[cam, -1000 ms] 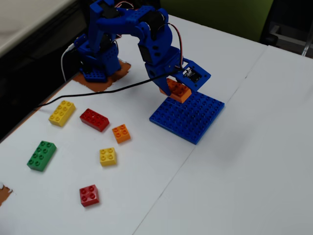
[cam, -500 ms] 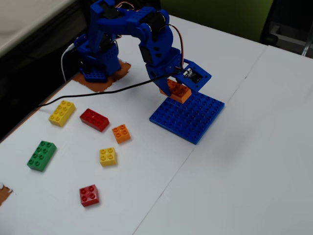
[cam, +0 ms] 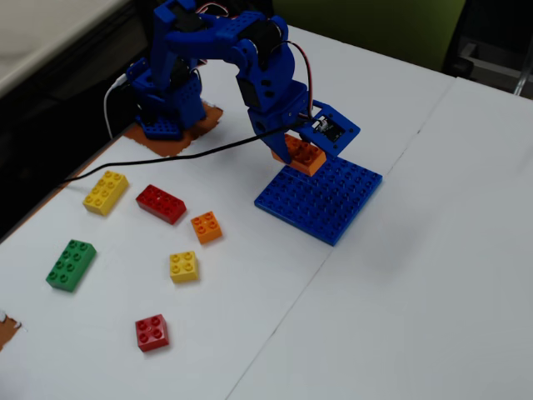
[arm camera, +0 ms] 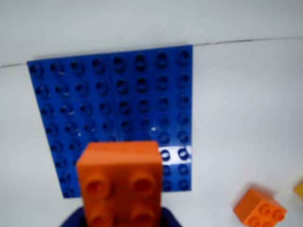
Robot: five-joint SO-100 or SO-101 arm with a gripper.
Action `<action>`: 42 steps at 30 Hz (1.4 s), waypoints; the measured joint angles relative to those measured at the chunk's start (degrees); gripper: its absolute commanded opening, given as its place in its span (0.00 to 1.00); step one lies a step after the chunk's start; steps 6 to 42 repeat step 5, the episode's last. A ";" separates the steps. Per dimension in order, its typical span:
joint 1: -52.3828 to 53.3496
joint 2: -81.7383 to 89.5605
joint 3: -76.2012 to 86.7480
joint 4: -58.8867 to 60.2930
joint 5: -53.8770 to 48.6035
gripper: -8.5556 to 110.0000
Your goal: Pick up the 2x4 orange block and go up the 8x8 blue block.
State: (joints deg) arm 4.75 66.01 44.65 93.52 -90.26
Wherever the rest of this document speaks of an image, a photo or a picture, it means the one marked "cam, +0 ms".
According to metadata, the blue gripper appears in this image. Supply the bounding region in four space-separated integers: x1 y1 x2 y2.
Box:
235 68 315 165

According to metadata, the orange 2x4 brick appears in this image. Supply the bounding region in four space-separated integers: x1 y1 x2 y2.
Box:
271 132 327 178

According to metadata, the blue 8x8 stud plate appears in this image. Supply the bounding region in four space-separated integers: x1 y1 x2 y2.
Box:
253 156 384 248

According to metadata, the brown torn paper patch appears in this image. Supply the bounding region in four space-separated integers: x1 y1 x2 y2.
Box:
123 99 224 158

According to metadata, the orange 2x2 brick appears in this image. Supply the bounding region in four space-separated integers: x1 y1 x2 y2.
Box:
190 210 224 246

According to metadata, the red 2x4 brick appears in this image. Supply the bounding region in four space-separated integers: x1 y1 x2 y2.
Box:
135 184 187 226

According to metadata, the green black office chair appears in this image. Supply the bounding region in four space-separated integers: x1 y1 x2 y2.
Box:
272 0 466 73

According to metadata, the yellow 2x2 brick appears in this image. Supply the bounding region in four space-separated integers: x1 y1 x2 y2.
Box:
168 250 201 285

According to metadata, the yellow 2x4 brick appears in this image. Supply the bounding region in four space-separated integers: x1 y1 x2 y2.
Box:
82 169 130 217

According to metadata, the red 2x2 brick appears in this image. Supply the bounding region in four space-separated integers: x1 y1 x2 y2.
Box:
134 313 171 353

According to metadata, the green 2x4 brick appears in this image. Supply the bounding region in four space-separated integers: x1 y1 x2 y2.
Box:
44 238 97 293

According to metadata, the white side desk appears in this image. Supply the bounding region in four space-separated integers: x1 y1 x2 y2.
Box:
0 0 124 99

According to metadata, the black camera board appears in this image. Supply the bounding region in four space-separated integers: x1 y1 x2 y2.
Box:
314 116 347 142

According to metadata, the red black servo wire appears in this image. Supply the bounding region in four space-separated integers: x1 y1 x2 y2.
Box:
286 39 316 120

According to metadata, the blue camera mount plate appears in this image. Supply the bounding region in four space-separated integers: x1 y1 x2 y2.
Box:
296 98 361 159

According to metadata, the black camera cable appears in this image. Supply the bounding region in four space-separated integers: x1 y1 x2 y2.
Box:
60 118 317 184

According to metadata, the red white servo wire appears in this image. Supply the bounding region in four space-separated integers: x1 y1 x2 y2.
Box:
194 1 235 20

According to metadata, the white power cable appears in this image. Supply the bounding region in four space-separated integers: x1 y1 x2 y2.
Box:
103 74 128 140

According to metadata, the black grey chair frame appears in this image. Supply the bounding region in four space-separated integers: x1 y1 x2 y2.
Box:
441 0 533 99

